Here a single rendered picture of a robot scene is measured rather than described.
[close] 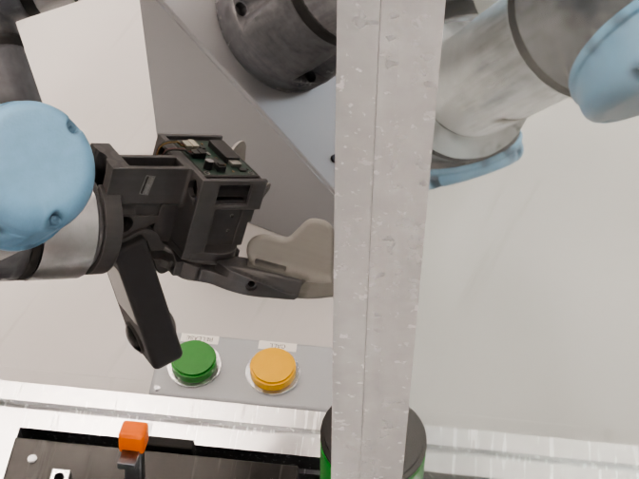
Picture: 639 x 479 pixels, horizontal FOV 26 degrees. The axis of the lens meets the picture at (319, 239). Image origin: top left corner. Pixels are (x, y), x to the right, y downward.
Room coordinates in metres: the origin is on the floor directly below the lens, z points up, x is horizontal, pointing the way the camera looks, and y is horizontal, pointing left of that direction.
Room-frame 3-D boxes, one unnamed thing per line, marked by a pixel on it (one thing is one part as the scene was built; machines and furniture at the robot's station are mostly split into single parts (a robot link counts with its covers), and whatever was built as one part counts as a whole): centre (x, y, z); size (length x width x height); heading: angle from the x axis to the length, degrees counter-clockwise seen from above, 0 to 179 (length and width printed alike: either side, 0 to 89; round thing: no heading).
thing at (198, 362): (0.69, 0.11, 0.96); 0.04 x 0.04 x 0.02
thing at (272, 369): (0.68, 0.04, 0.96); 0.04 x 0.04 x 0.02
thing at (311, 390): (0.68, 0.04, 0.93); 0.21 x 0.07 x 0.06; 83
